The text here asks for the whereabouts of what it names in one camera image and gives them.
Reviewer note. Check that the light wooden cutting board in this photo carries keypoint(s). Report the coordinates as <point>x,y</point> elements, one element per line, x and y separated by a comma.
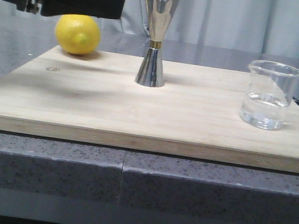
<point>95,99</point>

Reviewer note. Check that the yellow lemon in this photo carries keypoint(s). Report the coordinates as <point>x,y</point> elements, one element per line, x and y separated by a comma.
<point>77,34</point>

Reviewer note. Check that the grey curtain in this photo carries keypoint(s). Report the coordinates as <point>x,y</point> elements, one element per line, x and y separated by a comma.
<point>259,26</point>

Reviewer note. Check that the steel hourglass jigger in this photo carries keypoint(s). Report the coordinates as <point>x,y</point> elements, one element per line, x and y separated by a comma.
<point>160,13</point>

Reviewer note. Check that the clear glass beaker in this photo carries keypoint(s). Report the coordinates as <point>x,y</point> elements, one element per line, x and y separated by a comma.
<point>268,94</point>

